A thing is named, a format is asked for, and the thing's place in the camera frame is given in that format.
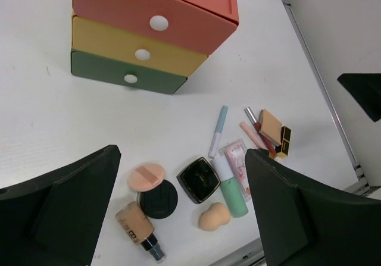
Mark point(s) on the red top drawer unit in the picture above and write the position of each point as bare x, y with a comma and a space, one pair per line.
199, 25

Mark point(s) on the pink concealer pen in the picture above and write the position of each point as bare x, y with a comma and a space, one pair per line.
253, 136

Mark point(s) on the aluminium table rail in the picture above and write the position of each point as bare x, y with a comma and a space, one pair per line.
361, 187

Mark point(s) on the black square gold compact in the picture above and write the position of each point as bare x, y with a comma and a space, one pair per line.
199, 180

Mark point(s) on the beige foundation bottle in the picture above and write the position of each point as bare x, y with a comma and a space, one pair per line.
140, 230

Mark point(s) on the red lip gloss tube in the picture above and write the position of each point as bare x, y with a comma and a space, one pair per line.
254, 121

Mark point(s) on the beige square palette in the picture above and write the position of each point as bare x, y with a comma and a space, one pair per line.
270, 127

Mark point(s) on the mint green bottle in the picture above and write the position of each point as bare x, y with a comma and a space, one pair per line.
229, 187

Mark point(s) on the black gold lipstick box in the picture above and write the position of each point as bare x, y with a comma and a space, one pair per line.
282, 151

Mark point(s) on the pink powder puff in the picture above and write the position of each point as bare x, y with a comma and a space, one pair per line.
146, 177

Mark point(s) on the peach makeup sponge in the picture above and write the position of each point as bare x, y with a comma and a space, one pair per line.
215, 216

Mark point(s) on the blue white mascara tube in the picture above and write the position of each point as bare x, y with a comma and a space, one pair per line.
217, 132

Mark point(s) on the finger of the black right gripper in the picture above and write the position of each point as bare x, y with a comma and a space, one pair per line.
365, 89

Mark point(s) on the green bottom drawer unit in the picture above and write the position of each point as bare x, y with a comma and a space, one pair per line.
94, 67

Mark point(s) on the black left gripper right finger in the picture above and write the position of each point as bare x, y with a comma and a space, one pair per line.
304, 222

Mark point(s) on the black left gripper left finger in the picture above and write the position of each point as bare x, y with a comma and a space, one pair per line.
56, 218

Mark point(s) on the black round cushion compact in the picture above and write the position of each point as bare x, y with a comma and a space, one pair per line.
159, 202

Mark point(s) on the yellow drawer unit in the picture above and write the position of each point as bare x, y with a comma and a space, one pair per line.
111, 42

